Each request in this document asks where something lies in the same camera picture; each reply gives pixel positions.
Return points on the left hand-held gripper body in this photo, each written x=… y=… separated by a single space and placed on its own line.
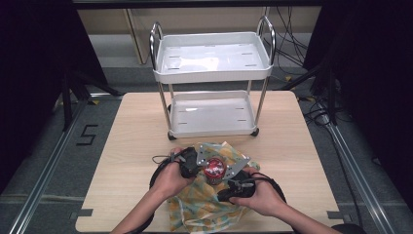
x=190 y=162

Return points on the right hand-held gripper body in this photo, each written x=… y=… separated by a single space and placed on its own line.
x=242 y=187

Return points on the lemon print fabric bag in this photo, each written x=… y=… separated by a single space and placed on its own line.
x=207 y=204

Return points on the red can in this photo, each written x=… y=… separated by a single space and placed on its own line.
x=214 y=170

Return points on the white two-tier cart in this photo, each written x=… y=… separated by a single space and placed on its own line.
x=211 y=61

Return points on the person's right hand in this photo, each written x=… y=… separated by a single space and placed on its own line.
x=264 y=198

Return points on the person's left hand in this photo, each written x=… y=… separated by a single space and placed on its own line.
x=168 y=182

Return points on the black tape strip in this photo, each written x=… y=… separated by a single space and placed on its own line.
x=82 y=213
x=337 y=215

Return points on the black stand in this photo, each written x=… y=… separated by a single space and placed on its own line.
x=331 y=97
x=67 y=104

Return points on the wooden cabinet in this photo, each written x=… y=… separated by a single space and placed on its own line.
x=201 y=21

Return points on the dark curtain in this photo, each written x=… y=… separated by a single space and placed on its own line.
x=373 y=81
x=32 y=65

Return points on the aluminium floor rail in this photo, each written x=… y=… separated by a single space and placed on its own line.
x=357 y=182
x=48 y=172

